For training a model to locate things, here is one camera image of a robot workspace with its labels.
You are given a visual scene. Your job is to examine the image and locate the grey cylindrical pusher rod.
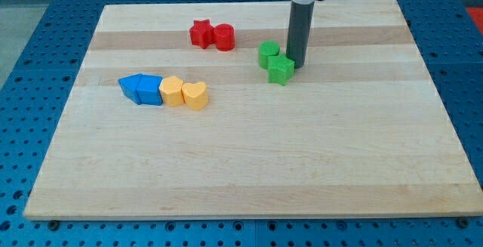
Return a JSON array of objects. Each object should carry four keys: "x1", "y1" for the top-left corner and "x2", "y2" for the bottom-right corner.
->
[{"x1": 286, "y1": 2, "x2": 315, "y2": 69}]

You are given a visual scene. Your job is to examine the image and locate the green cylinder block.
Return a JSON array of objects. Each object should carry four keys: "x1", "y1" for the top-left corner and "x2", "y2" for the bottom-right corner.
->
[{"x1": 258, "y1": 41, "x2": 280, "y2": 69}]

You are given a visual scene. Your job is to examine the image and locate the green star block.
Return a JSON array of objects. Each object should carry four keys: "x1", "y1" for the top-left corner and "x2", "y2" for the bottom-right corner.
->
[{"x1": 267, "y1": 54, "x2": 294, "y2": 85}]

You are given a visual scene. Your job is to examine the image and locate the red cylinder block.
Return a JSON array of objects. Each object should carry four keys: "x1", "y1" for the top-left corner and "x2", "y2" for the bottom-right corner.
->
[{"x1": 214, "y1": 23, "x2": 235, "y2": 51}]

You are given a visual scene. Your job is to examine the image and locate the red star block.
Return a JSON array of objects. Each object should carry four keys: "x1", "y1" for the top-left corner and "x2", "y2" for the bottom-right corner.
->
[{"x1": 189, "y1": 20, "x2": 214, "y2": 49}]

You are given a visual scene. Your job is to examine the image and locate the yellow heart block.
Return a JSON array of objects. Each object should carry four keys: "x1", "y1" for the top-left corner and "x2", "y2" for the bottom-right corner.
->
[{"x1": 182, "y1": 82, "x2": 209, "y2": 111}]

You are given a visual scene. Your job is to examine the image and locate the yellow hexagon block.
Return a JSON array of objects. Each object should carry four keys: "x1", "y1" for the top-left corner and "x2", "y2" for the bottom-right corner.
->
[{"x1": 158, "y1": 76, "x2": 184, "y2": 107}]

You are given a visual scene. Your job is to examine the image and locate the wooden board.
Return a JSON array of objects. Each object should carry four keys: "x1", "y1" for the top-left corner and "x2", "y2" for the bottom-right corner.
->
[{"x1": 24, "y1": 0, "x2": 482, "y2": 221}]

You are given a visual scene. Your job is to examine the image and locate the blue cube block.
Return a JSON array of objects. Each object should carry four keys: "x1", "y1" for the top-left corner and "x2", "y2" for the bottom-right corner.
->
[{"x1": 136, "y1": 75, "x2": 162, "y2": 106}]

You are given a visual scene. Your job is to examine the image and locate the blue triangle block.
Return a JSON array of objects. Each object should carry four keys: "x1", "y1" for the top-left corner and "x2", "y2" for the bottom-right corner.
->
[{"x1": 118, "y1": 73, "x2": 142, "y2": 105}]

